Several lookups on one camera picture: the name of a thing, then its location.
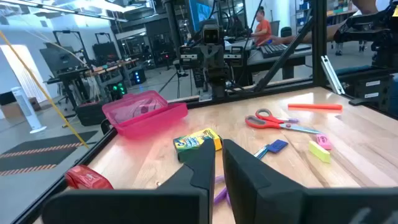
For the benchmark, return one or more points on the black computer keyboard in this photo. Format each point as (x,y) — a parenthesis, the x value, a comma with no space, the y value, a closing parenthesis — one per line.
(275,49)

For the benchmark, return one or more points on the white tower fan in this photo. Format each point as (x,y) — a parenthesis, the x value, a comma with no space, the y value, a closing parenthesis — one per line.
(26,109)

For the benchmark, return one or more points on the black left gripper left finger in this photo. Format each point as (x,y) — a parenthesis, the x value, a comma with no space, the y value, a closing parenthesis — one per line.
(186,205)

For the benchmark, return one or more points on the black striped edge floor mat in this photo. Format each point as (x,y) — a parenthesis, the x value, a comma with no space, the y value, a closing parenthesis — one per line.
(37,155)

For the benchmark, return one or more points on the purple pen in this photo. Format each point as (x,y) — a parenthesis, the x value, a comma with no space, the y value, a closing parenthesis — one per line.
(294,120)

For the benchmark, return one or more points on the red stapler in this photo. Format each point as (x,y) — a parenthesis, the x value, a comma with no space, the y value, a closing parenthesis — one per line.
(87,179)

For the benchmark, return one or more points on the person's forearm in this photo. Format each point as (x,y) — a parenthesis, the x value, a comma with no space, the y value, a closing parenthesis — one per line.
(308,35)

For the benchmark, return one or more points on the black aluminium table frame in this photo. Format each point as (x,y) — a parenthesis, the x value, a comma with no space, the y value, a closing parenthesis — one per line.
(319,46)

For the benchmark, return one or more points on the yellow eraser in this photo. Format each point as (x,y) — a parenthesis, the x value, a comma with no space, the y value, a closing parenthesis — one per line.
(319,152)

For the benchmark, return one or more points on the gray office desk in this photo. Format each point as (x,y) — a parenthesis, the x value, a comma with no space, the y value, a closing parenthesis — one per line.
(267,60)

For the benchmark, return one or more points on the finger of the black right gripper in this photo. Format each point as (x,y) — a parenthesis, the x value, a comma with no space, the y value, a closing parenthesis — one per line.
(206,59)
(219,59)

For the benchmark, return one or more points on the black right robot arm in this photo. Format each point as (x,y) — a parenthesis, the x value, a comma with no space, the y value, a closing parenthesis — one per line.
(217,87)

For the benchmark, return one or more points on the pink plastic pencil case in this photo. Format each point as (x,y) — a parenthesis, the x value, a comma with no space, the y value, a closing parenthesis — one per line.
(146,119)

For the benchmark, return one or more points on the computer with blue lights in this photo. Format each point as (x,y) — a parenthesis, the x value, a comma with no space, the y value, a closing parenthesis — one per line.
(138,77)

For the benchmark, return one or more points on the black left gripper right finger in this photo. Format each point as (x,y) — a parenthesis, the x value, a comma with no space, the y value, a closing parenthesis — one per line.
(264,199)

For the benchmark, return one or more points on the person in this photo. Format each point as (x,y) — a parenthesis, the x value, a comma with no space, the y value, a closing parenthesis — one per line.
(262,28)

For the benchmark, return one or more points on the wooden top workbench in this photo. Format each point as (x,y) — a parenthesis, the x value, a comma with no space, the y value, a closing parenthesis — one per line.
(93,70)

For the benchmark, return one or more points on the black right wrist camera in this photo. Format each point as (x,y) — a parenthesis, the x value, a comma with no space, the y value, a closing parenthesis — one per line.
(211,32)

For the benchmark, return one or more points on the pink eraser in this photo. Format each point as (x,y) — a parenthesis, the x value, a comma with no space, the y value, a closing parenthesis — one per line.
(324,141)

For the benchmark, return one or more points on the silver metal bracket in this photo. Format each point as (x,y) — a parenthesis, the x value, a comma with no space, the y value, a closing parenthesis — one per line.
(332,74)

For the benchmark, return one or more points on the yellow green crayon box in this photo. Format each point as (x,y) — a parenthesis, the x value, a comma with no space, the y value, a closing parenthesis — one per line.
(194,141)

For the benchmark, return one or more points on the dark blue eraser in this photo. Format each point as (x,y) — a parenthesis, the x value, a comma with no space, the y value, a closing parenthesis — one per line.
(277,145)

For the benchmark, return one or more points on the orange marker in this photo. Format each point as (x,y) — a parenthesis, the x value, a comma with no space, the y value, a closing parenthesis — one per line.
(314,107)

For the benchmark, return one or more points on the black monitor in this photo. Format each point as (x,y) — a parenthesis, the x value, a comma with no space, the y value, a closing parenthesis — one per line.
(60,59)

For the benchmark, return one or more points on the computer with green lights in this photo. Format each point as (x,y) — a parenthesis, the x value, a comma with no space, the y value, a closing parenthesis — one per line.
(118,90)

